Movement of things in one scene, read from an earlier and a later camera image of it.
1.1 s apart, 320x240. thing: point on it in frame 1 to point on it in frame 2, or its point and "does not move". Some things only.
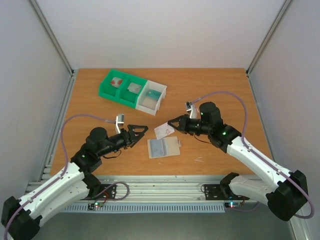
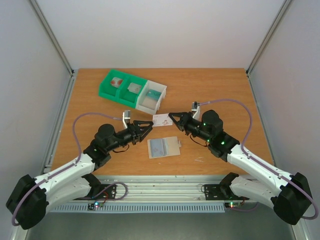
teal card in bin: x=153 y=94 does not move
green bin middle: x=126 y=97 does not move
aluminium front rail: x=152 y=189 does not move
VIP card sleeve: x=163 y=130 to x=159 y=120
